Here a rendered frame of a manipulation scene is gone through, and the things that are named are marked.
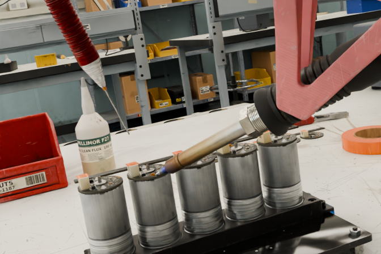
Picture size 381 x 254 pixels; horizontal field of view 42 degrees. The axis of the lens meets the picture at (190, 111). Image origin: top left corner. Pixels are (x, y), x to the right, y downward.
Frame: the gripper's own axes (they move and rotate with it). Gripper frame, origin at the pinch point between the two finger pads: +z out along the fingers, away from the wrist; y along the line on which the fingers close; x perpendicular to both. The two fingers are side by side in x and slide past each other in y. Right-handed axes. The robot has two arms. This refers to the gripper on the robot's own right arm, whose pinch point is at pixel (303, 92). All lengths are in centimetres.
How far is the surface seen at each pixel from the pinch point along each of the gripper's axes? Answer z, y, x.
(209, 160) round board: 6.6, -2.5, -3.5
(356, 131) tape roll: 8.3, -26.0, 3.6
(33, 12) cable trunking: 122, -325, -270
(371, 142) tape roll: 7.6, -22.5, 4.9
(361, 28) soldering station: 2, -53, -2
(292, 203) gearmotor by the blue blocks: 8.2, -5.7, 1.6
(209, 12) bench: 44, -233, -87
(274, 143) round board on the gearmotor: 5.1, -5.7, -0.9
